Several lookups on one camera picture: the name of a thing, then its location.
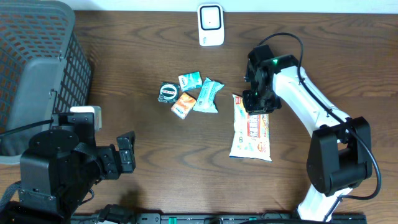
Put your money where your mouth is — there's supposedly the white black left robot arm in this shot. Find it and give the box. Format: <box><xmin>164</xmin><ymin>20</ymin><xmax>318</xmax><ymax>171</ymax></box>
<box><xmin>1</xmin><ymin>112</ymin><xmax>136</xmax><ymax>223</ymax></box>

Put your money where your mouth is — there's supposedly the white barcode scanner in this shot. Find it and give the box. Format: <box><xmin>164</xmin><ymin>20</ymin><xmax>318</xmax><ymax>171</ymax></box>
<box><xmin>197</xmin><ymin>3</ymin><xmax>224</xmax><ymax>47</ymax></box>

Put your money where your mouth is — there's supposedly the teal white snack packet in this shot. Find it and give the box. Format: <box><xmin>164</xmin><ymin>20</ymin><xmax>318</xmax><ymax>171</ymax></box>
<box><xmin>193</xmin><ymin>77</ymin><xmax>224</xmax><ymax>113</ymax></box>

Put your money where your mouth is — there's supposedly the small orange candy box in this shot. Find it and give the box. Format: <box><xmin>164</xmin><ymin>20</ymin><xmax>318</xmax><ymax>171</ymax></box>
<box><xmin>171</xmin><ymin>93</ymin><xmax>197</xmax><ymax>119</ymax></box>

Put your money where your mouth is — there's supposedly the small teal candy box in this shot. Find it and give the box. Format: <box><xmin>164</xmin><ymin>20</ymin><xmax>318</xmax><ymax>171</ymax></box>
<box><xmin>178</xmin><ymin>72</ymin><xmax>203</xmax><ymax>92</ymax></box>

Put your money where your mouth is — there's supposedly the dark grey plastic basket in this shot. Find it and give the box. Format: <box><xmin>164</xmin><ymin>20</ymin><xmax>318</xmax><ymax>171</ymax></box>
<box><xmin>0</xmin><ymin>0</ymin><xmax>93</xmax><ymax>165</ymax></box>

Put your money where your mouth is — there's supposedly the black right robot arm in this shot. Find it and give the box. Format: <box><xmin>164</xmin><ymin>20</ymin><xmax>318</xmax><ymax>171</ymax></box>
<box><xmin>243</xmin><ymin>45</ymin><xmax>373</xmax><ymax>222</ymax></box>

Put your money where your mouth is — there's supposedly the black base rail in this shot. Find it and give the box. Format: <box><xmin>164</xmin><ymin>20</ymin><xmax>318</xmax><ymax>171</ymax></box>
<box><xmin>71</xmin><ymin>212</ymin><xmax>368</xmax><ymax>224</ymax></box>

